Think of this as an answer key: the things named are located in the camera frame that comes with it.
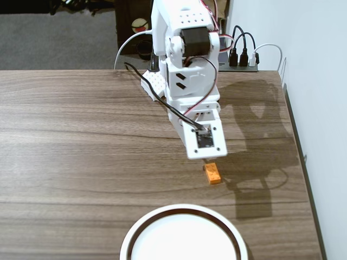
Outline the white plug cable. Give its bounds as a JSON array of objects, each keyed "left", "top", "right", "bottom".
[{"left": 249, "top": 43, "right": 283, "bottom": 73}]

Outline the round red white sticker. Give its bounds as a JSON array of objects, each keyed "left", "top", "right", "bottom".
[{"left": 131, "top": 18, "right": 150, "bottom": 32}]

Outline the dark brown cabinet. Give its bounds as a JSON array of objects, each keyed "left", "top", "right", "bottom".
[{"left": 115, "top": 0, "right": 154, "bottom": 56}]

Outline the black usb hub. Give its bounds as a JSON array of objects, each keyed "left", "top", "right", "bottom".
[{"left": 218, "top": 61, "right": 259, "bottom": 73}]

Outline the brown paper bag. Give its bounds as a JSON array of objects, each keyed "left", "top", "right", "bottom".
[{"left": 205, "top": 0, "right": 228, "bottom": 35}]

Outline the orange lego block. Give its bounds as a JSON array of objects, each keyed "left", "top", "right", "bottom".
[{"left": 203, "top": 162, "right": 222, "bottom": 186}]

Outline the black plug cable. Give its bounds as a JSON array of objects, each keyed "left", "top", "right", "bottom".
[
  {"left": 228, "top": 25, "right": 246, "bottom": 68},
  {"left": 234, "top": 31, "right": 257, "bottom": 68}
]

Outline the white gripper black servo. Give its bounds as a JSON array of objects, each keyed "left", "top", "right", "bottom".
[{"left": 165, "top": 94, "right": 222, "bottom": 148}]

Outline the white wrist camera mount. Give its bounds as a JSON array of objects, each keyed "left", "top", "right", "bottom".
[{"left": 182, "top": 119, "right": 228, "bottom": 160}]

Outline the black camera cable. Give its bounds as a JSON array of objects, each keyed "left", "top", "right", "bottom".
[{"left": 124, "top": 62, "right": 204, "bottom": 132}]

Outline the dark navy box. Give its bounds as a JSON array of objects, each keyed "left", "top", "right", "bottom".
[{"left": 218, "top": 34, "right": 230, "bottom": 65}]

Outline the long white usb cable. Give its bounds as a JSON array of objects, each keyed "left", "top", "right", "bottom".
[{"left": 113, "top": 30, "right": 153, "bottom": 70}]

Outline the black round cup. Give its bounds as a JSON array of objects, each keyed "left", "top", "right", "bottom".
[{"left": 136, "top": 40, "right": 154, "bottom": 60}]

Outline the black equipment pile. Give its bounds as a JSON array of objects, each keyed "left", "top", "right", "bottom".
[{"left": 0, "top": 0, "right": 116, "bottom": 16}]

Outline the white plate dark rim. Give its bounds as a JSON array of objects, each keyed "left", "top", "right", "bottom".
[{"left": 119, "top": 203, "right": 249, "bottom": 260}]

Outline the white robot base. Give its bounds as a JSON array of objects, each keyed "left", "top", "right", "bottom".
[{"left": 140, "top": 69, "right": 166, "bottom": 102}]

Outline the black table clamp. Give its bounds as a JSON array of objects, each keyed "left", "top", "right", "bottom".
[{"left": 150, "top": 53, "right": 160, "bottom": 73}]

